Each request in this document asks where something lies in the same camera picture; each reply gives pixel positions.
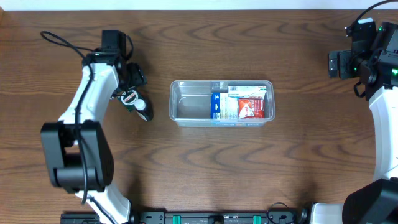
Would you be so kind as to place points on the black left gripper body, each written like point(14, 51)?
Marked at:
point(132, 74)

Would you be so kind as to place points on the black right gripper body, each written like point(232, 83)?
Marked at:
point(349, 65)

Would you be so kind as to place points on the dark syrup bottle white cap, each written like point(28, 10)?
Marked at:
point(144, 109)

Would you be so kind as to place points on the red medicine box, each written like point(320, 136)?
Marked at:
point(250, 108)

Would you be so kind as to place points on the white green medicine box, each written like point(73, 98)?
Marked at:
point(254, 92)

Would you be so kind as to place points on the green Zam-Buk box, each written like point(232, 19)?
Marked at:
point(128, 99)

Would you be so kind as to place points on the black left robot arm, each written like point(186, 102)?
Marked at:
point(77, 154)

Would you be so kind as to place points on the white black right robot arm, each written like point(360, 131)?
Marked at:
point(372, 59)

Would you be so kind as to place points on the clear plastic container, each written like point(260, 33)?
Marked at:
point(190, 103)

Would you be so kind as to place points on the black mounting rail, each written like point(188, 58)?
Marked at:
point(277, 216)

